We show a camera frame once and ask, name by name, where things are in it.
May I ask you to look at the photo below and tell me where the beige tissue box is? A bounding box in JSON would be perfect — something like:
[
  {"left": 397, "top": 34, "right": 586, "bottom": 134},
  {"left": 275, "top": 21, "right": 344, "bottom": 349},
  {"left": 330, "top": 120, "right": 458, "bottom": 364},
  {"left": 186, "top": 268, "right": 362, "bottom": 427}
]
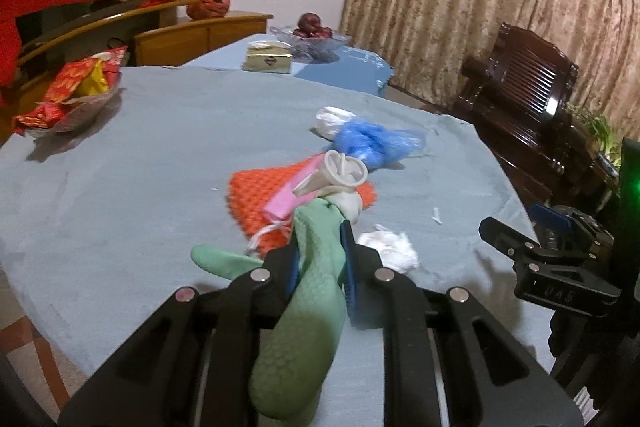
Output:
[{"left": 242, "top": 43, "right": 295, "bottom": 74}]

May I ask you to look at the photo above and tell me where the yellow snack packet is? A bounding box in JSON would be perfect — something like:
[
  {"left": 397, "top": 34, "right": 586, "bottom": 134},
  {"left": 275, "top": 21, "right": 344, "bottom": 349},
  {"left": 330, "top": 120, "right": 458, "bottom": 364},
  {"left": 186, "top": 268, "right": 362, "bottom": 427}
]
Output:
[{"left": 75, "top": 59, "right": 111, "bottom": 98}]

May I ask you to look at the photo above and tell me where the orange knitted cloth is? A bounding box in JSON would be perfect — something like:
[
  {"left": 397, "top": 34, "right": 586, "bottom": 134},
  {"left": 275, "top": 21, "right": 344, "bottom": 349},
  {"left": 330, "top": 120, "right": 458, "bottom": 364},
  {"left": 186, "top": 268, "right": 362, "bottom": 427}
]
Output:
[{"left": 229, "top": 154, "right": 377, "bottom": 258}]

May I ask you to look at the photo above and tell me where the red plastic bag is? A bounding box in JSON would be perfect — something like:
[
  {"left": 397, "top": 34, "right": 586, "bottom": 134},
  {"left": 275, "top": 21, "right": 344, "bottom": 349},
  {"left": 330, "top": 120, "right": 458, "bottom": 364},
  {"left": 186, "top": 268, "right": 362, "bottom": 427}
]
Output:
[{"left": 186, "top": 0, "right": 232, "bottom": 20}]

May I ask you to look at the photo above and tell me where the pink paper piece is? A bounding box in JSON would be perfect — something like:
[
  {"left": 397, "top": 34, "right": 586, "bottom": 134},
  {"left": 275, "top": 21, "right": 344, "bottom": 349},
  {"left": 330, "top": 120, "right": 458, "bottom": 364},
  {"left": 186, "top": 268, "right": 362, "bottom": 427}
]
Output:
[{"left": 264, "top": 156, "right": 324, "bottom": 219}]

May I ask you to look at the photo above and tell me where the glass fruit bowl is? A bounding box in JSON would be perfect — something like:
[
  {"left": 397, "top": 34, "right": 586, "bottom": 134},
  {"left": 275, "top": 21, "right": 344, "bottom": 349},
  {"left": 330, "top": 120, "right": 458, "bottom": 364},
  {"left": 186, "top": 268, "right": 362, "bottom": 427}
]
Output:
[{"left": 270, "top": 24, "right": 352, "bottom": 58}]

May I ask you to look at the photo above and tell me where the blue plastic bag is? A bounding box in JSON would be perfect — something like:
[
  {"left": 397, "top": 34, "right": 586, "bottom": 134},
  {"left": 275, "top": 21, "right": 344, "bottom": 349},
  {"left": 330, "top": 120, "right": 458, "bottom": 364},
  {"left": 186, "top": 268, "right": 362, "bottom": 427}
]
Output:
[{"left": 332, "top": 117, "right": 429, "bottom": 170}]

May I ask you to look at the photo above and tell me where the small red snack packet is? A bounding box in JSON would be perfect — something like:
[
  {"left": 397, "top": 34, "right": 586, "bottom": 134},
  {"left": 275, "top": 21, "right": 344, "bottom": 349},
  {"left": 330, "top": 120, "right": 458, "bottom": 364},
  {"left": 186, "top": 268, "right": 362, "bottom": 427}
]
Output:
[{"left": 12, "top": 102, "right": 69, "bottom": 136}]

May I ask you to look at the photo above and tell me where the blue tablecloth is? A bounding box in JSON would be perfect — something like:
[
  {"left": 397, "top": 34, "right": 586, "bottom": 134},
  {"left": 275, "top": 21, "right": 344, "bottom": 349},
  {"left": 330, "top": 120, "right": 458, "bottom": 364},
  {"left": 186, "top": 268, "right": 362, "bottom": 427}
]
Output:
[{"left": 182, "top": 33, "right": 396, "bottom": 100}]

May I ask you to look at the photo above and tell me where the potted green plant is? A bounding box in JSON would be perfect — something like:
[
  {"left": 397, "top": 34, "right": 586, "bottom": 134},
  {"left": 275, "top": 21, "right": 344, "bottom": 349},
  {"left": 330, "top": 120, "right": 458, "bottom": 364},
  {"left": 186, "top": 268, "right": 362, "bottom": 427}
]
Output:
[{"left": 567, "top": 102, "right": 624, "bottom": 158}]

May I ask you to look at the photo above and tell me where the white tissue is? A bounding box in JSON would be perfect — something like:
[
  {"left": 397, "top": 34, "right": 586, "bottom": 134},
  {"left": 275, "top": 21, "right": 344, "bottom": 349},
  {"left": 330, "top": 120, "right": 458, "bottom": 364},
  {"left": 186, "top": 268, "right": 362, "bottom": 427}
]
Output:
[
  {"left": 314, "top": 106, "right": 357, "bottom": 140},
  {"left": 357, "top": 224, "right": 421, "bottom": 276}
]

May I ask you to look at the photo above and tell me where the wooden television cabinet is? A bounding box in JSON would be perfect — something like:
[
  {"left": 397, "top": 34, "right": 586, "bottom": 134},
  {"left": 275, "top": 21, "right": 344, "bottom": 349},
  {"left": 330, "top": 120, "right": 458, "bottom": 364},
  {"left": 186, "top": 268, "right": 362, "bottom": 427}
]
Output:
[{"left": 0, "top": 0, "right": 275, "bottom": 144}]

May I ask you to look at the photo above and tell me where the glass snack dish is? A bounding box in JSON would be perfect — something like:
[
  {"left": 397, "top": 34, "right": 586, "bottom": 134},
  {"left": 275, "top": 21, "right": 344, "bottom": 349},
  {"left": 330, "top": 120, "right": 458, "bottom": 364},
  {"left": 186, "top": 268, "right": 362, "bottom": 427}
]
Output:
[{"left": 25, "top": 84, "right": 125, "bottom": 140}]

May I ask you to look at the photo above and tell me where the white latex glove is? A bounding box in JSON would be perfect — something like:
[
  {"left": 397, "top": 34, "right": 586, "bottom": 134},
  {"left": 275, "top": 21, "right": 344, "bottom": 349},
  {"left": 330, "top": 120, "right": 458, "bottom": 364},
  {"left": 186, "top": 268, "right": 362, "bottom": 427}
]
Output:
[{"left": 292, "top": 151, "right": 370, "bottom": 226}]

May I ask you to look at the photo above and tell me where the dark wooden side table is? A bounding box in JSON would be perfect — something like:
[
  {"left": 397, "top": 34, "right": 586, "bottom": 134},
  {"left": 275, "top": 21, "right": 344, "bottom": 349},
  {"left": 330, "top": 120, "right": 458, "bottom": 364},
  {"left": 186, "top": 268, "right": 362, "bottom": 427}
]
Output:
[{"left": 547, "top": 132, "right": 623, "bottom": 228}]

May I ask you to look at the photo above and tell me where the dark wooden armchair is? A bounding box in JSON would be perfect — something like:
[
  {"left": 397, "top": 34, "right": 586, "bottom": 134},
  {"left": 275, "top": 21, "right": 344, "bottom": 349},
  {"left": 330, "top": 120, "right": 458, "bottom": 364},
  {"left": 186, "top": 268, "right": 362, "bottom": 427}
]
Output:
[{"left": 452, "top": 23, "right": 582, "bottom": 208}]

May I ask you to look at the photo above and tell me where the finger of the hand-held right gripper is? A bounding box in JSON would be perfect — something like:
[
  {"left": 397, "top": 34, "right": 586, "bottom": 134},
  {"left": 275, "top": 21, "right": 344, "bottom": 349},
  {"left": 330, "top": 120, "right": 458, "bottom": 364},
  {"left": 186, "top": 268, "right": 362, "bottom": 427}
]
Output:
[
  {"left": 530, "top": 203, "right": 617, "bottom": 264},
  {"left": 478, "top": 216, "right": 622, "bottom": 309}
]

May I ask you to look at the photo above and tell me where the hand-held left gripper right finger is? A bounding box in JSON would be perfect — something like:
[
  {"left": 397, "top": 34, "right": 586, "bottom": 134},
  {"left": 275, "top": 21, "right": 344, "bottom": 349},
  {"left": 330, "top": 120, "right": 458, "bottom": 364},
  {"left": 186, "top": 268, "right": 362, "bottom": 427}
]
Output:
[{"left": 339, "top": 222, "right": 586, "bottom": 427}]

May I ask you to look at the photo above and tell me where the large red snack packet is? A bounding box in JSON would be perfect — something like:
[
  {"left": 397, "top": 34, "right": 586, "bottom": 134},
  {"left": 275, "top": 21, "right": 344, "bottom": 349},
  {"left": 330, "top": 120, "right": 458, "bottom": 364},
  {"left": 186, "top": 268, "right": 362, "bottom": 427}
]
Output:
[{"left": 42, "top": 47, "right": 129, "bottom": 104}]

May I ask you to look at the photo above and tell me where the green rubber glove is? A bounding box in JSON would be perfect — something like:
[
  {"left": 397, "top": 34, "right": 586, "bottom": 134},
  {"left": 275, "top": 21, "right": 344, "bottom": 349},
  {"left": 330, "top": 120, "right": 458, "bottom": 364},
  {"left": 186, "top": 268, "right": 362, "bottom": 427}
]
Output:
[{"left": 191, "top": 199, "right": 352, "bottom": 426}]

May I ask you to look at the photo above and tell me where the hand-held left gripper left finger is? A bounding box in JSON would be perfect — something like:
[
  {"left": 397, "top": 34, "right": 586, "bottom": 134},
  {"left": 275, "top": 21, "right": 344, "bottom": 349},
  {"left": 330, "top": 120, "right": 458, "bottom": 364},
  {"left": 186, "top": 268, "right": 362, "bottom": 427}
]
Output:
[{"left": 57, "top": 247, "right": 301, "bottom": 427}]

